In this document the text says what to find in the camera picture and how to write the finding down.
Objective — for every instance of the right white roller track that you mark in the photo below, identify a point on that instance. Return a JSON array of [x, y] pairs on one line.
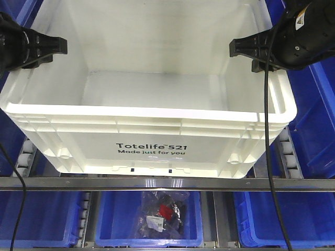
[[290, 164]]

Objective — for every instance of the blue bin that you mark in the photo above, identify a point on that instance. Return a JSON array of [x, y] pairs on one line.
[[49, 219], [117, 217], [313, 88], [308, 218], [12, 138]]

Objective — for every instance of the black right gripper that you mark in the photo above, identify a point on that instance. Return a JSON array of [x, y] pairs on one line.
[[304, 37]]

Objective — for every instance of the blue bin lower right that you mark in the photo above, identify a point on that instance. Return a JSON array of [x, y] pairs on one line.
[[308, 218]]

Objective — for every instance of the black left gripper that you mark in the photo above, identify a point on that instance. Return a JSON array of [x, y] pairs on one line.
[[20, 45]]

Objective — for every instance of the blue bin upper left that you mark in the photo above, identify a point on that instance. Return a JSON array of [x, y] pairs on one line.
[[12, 138]]

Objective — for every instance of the steel front shelf rail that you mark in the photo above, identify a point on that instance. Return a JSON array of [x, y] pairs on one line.
[[159, 183]]

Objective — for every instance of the lower white roller track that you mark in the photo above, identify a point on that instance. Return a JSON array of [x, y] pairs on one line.
[[85, 212]]

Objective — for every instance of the blue bin upper right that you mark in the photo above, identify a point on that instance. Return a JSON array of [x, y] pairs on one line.
[[313, 88]]

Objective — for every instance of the left white roller track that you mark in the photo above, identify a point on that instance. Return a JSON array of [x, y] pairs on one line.
[[26, 158]]

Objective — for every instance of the white Totelife plastic tote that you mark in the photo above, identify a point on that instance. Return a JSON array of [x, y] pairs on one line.
[[149, 88]]

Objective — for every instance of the blue bin lower middle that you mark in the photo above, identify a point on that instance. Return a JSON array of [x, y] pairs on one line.
[[117, 217]]

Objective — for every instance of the white roller track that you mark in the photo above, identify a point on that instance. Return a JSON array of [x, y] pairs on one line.
[[85, 212], [26, 158], [290, 164]]

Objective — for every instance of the clear bag of parts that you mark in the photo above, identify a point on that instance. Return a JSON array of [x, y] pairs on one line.
[[161, 215]]

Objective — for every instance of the blue bin lower left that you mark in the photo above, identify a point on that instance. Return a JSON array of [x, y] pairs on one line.
[[49, 219]]

